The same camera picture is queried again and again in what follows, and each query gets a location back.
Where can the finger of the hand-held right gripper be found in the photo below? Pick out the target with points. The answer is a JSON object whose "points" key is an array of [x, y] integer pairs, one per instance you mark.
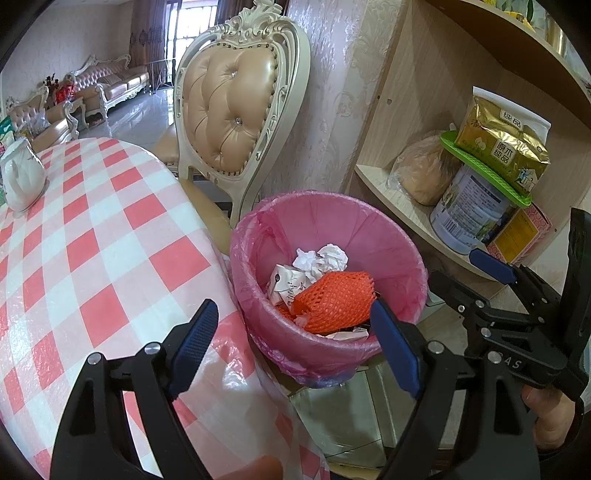
{"points": [[457, 293], [494, 267]]}

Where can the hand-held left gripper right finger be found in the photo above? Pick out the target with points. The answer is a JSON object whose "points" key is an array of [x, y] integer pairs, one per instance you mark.
{"points": [[397, 355]]}

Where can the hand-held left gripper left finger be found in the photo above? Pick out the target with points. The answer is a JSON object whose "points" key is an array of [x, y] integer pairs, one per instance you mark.
{"points": [[196, 344]]}

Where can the white printed packet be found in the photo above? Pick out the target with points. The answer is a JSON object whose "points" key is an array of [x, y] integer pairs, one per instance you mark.
{"points": [[284, 286], [346, 335]]}

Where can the orange foam fruit net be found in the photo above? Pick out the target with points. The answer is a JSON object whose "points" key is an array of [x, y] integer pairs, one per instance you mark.
{"points": [[332, 297], [285, 312]]}

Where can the pink lined trash bin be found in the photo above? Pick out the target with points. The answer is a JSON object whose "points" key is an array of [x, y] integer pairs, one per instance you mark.
{"points": [[286, 355]]}

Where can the person's right forearm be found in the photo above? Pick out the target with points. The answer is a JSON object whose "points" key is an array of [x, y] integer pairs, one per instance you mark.
{"points": [[577, 438]]}

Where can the person's right hand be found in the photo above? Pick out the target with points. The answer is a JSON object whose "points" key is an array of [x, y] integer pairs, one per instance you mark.
{"points": [[551, 415]]}

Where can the person's left hand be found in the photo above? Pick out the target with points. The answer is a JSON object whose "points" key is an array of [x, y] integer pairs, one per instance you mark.
{"points": [[254, 470]]}

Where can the orange pink carton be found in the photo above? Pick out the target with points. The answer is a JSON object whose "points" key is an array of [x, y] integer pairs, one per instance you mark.
{"points": [[519, 230]]}

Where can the large tin can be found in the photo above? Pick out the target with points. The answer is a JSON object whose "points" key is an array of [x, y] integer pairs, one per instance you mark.
{"points": [[471, 217]]}

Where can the shiny silver box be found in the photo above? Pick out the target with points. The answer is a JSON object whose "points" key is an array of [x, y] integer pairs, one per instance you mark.
{"points": [[351, 415]]}

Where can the green plastic tray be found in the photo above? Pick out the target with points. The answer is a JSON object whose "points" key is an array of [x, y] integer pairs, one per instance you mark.
{"points": [[480, 173]]}

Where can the bagged bread loaf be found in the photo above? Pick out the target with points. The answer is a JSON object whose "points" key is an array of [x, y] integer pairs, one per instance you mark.
{"points": [[425, 173]]}

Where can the gold foil bag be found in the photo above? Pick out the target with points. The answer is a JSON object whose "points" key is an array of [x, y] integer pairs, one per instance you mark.
{"points": [[505, 143]]}

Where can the pink checkered tablecloth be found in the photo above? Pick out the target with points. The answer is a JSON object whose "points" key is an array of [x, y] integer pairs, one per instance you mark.
{"points": [[115, 240]]}

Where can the wooden corner shelf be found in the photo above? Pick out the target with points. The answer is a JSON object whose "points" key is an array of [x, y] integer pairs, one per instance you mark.
{"points": [[415, 92]]}

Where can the white ceramic teapot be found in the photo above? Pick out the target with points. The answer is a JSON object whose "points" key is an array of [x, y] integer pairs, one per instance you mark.
{"points": [[21, 180]]}

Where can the cream carved padded chair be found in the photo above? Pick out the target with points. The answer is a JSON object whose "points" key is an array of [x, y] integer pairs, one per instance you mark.
{"points": [[231, 106]]}

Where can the gold metal canister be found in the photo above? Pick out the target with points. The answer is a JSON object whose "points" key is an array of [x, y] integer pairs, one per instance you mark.
{"points": [[556, 34]]}

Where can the cream carved armchair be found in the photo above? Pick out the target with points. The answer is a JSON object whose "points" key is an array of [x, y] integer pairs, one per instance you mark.
{"points": [[51, 129]]}

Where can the cream carved leather sofa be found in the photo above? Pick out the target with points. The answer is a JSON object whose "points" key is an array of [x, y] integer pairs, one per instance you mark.
{"points": [[111, 85]]}

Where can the metal folding rack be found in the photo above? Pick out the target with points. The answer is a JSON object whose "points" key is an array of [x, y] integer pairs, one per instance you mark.
{"points": [[159, 74]]}

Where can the red package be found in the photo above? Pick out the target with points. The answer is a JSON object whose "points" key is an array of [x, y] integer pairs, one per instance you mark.
{"points": [[64, 90]]}

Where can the green snack bag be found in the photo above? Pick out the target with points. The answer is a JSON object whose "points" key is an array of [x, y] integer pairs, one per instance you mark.
{"points": [[4, 131]]}

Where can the dark flower arrangement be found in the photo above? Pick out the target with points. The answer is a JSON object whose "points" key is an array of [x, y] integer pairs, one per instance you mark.
{"points": [[51, 83]]}

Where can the balcony glass door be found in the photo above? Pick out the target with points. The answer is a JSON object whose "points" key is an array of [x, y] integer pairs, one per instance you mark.
{"points": [[168, 32]]}

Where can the brown patterned curtain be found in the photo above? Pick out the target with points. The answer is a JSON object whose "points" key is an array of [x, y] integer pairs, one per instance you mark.
{"points": [[145, 23]]}

